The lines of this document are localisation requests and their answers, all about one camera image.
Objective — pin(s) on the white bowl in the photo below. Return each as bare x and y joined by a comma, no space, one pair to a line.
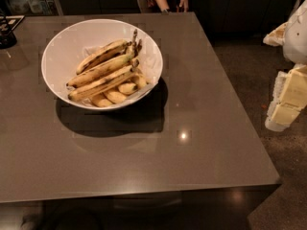
73,44

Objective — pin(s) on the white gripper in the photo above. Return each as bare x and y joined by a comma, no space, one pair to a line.
296,37

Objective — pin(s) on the black rack object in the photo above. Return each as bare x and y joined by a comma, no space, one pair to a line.
7,37

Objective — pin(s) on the small banana front middle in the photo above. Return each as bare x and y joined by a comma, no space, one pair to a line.
115,96

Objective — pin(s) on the small banana far right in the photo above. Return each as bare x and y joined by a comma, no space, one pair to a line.
139,79

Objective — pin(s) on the small banana front left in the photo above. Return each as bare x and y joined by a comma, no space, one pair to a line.
101,100

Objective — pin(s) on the long yellow banana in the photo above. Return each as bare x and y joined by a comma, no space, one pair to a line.
103,54
102,84
100,70

